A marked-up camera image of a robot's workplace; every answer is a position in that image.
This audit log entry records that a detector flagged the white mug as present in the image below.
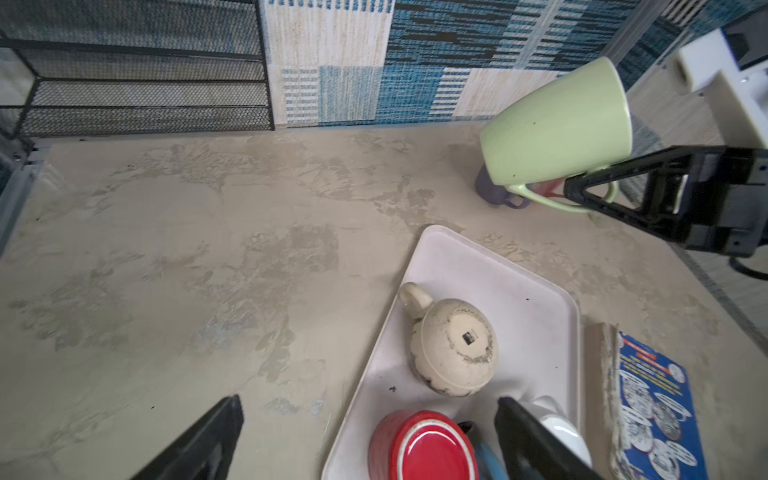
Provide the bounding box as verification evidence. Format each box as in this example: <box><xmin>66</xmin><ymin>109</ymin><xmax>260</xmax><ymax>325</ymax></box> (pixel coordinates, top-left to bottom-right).
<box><xmin>522</xmin><ymin>395</ymin><xmax>592</xmax><ymax>467</ymax></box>

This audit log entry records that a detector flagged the red mug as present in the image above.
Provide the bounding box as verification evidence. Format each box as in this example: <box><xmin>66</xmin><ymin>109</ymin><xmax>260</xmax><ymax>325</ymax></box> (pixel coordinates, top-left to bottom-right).
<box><xmin>367</xmin><ymin>410</ymin><xmax>479</xmax><ymax>480</ymax></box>

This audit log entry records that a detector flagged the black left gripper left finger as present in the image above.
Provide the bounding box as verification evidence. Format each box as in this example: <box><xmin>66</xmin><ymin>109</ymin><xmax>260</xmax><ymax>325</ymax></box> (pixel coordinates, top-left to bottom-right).
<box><xmin>132</xmin><ymin>394</ymin><xmax>244</xmax><ymax>480</ymax></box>

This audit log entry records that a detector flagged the blue snack package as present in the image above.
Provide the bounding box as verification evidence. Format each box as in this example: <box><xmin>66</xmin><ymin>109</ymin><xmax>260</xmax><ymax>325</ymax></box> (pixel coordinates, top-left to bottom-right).
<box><xmin>583</xmin><ymin>323</ymin><xmax>708</xmax><ymax>480</ymax></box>

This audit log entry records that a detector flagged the lavender purple mug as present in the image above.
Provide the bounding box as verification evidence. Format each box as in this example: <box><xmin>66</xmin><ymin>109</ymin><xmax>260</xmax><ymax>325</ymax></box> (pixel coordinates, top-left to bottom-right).
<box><xmin>474</xmin><ymin>165</ymin><xmax>531</xmax><ymax>210</ymax></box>

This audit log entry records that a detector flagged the beige speckled ceramic mug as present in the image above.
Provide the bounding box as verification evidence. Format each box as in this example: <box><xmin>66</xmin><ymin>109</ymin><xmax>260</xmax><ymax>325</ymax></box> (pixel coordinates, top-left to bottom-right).
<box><xmin>398</xmin><ymin>282</ymin><xmax>499</xmax><ymax>397</ymax></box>

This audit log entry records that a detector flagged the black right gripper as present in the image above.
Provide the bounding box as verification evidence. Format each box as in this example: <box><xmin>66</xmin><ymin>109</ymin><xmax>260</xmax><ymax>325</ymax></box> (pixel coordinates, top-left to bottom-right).
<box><xmin>564</xmin><ymin>146</ymin><xmax>767</xmax><ymax>257</ymax></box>

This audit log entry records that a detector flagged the light green mug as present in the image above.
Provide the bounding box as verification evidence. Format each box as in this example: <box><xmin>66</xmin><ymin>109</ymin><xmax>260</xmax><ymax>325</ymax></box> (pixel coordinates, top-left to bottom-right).
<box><xmin>480</xmin><ymin>57</ymin><xmax>633</xmax><ymax>213</ymax></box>

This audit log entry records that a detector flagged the light blue mug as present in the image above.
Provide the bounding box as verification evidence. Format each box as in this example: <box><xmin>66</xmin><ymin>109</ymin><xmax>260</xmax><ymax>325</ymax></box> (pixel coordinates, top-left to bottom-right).
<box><xmin>458</xmin><ymin>421</ymin><xmax>509</xmax><ymax>480</ymax></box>

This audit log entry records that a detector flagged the white plastic tray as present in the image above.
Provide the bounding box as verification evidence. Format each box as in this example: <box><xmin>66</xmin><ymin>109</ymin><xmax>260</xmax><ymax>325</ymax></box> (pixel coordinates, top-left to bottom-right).
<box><xmin>322</xmin><ymin>225</ymin><xmax>584</xmax><ymax>479</ymax></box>

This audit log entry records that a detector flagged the black wire mesh shelf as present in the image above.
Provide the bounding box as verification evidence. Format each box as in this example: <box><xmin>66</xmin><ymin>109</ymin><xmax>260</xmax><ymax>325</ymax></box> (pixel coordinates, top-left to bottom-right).
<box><xmin>1</xmin><ymin>1</ymin><xmax>275</xmax><ymax>139</ymax></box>

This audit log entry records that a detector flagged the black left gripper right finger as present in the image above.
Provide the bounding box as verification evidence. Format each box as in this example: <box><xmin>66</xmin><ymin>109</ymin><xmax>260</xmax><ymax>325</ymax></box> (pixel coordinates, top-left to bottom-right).
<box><xmin>494</xmin><ymin>397</ymin><xmax>601</xmax><ymax>479</ymax></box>

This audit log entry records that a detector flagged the pink cartoon mug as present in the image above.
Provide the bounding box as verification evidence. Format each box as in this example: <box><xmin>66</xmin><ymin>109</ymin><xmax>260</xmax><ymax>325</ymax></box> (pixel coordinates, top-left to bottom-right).
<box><xmin>527</xmin><ymin>178</ymin><xmax>565</xmax><ymax>198</ymax></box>

